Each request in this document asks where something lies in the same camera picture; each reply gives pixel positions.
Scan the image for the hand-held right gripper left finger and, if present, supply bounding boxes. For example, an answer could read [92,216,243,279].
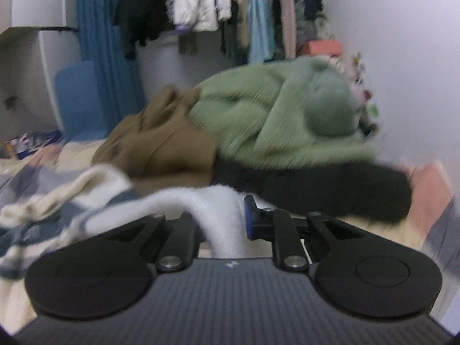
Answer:
[108,211,198,273]

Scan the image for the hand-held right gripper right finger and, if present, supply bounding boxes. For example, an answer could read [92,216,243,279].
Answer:
[244,194,365,272]

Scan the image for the white fleece garment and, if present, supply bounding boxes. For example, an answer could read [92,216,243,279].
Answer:
[0,163,248,259]

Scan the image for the dark hanging clothes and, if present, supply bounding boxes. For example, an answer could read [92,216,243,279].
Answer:
[293,0,335,44]

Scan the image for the black garment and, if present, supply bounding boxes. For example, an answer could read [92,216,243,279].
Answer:
[212,158,414,221]

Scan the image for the brown printed garment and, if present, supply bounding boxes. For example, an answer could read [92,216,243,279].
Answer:
[91,85,220,189]

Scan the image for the green fleece garment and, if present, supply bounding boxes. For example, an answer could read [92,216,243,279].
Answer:
[187,57,378,171]

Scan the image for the blue plastic chair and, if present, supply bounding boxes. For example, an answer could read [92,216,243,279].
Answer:
[54,60,108,141]

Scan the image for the floral printed cloth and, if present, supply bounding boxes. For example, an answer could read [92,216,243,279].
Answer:
[338,52,382,137]

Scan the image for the colourful printed box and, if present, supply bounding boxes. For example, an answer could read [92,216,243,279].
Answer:
[5,129,65,160]

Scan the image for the pink box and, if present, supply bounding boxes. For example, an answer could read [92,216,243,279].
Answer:
[298,39,342,58]

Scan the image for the light blue hanging garment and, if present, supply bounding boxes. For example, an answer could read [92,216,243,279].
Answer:
[247,0,277,63]

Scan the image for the blue curtain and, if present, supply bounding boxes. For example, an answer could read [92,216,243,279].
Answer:
[75,0,146,116]

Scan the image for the pink hanging garment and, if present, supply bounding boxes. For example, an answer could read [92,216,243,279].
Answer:
[273,0,297,60]

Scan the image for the tan hanging garment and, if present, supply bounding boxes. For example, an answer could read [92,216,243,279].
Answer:
[230,0,252,47]

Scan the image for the white puffer jacket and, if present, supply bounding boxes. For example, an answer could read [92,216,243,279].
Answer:
[170,0,220,33]

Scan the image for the black hanging jacket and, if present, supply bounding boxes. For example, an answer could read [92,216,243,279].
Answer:
[113,0,169,61]

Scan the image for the white cabinet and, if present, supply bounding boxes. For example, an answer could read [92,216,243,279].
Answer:
[0,0,80,137]

